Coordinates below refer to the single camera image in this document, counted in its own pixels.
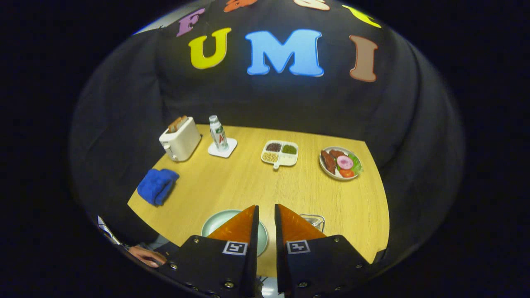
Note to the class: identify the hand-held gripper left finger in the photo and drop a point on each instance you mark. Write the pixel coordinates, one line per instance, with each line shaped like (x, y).
(250, 265)

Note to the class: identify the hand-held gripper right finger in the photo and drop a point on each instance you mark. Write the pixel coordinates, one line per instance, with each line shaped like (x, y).
(281, 265)

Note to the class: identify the pale green plate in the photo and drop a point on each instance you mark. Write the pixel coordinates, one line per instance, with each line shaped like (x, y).
(215, 223)

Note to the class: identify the white divided dish of beans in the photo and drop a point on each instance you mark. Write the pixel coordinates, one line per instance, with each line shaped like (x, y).
(281, 159)

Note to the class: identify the white plate of food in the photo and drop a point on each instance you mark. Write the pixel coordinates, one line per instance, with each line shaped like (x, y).
(331, 161)

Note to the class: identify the white square coaster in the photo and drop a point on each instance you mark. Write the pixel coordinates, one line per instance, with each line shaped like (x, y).
(230, 149)

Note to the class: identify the blue folded cloth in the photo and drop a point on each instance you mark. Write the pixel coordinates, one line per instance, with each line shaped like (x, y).
(157, 186)

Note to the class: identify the white labelled bottle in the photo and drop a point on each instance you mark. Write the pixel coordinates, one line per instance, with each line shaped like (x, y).
(218, 132)

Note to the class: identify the white toaster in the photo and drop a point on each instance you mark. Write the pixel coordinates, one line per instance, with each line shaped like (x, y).
(184, 140)

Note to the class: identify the white laptop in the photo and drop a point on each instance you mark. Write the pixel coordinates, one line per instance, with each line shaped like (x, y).
(108, 231)

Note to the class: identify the toast slice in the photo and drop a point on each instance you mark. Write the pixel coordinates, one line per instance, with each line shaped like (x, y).
(182, 121)
(174, 125)

